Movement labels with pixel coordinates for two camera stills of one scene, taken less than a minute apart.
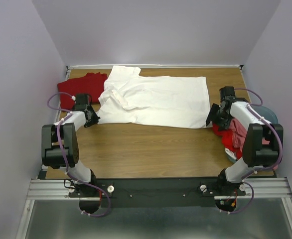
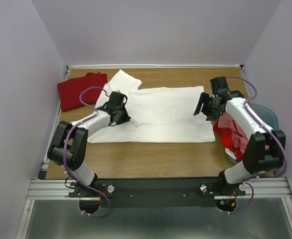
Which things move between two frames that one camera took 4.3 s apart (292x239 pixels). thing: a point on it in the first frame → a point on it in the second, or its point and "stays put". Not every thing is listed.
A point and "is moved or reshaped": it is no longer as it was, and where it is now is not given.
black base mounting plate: x=126 y=192 stays put
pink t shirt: x=239 y=133 stays put
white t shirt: x=129 y=98 is moved or reshaped
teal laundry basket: x=268 y=116 stays put
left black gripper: x=95 y=118 → x=126 y=118
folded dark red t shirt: x=92 y=84 stays put
